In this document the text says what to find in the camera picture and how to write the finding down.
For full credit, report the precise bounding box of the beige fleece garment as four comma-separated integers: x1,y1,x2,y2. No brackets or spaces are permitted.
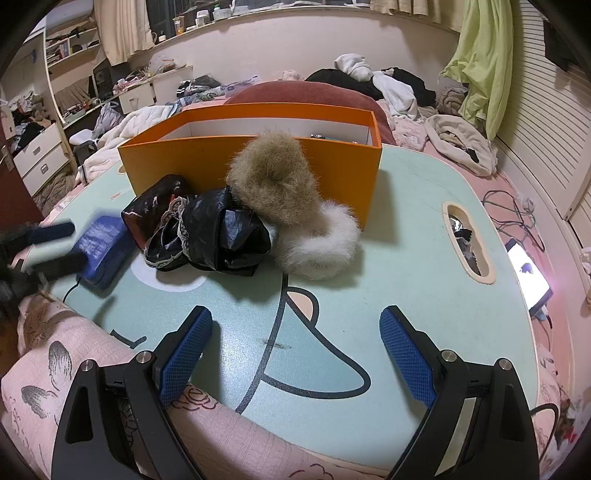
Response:
425,113,499,178

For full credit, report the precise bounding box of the black clothes pile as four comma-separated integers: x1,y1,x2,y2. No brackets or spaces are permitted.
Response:
305,67,437,109

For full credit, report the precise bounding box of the black plastic bag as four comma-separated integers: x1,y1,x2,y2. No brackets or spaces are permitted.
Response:
182,187,273,277

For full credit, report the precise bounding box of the white shelf unit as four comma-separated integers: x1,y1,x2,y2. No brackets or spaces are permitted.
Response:
44,23,116,130

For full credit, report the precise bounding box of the white desk with drawer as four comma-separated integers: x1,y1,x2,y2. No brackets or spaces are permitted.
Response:
113,65,195,116

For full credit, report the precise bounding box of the dark red packet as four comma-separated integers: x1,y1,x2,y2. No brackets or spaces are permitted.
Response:
121,174,190,250

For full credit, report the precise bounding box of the red cushion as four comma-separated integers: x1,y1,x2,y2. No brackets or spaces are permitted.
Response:
226,80,398,146

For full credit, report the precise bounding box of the teal cartoon desktop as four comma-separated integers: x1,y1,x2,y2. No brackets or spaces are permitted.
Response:
39,143,539,462

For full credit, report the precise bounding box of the light green cloth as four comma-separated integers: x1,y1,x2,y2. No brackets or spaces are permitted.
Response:
441,0,514,141

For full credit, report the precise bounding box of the brown fur ball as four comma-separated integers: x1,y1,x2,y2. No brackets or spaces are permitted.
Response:
225,130,324,227

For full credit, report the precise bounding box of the white fleece blanket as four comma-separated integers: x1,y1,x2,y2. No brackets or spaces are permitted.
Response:
76,105,185,178

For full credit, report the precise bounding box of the red-brown wardrobe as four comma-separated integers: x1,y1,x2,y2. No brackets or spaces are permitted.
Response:
0,111,43,229

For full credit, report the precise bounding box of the black hanging garment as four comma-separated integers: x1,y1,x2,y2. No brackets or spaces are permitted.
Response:
544,21,585,72

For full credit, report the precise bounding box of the orange cardboard box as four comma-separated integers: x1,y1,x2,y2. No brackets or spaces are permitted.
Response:
117,102,383,232

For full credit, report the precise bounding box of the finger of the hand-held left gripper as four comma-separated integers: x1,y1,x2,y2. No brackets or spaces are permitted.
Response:
9,222,76,247
21,254,89,282

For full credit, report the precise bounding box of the white hoodie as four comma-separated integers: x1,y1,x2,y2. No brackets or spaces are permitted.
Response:
335,53,421,121

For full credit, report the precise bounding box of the beige curtain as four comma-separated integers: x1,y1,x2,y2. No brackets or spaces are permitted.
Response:
95,0,155,65
369,0,441,17

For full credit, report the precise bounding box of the blue pouch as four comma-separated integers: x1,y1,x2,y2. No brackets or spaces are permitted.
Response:
76,215,137,291

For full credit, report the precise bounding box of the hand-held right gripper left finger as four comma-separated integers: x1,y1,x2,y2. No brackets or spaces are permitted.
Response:
52,305,214,480

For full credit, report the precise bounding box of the grey cable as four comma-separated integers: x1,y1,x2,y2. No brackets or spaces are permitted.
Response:
482,189,548,252

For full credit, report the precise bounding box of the lit smartphone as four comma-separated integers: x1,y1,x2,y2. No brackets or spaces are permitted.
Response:
505,237,554,319

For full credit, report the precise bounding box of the black lace-trimmed cloth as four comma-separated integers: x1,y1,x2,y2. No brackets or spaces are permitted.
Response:
144,196,195,271

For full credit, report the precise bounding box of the pink fluffy blanket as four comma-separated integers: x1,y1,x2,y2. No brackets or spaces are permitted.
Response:
383,108,432,151

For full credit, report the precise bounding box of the black monitor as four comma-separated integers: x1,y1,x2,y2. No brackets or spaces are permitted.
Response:
92,60,114,100

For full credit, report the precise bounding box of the white drawer cabinet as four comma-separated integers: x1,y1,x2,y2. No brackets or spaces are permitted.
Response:
13,122,70,197

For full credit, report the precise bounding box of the dark window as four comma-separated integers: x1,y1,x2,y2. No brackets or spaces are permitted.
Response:
148,0,375,35

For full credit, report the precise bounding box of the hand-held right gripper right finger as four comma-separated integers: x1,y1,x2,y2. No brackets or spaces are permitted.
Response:
379,305,540,480

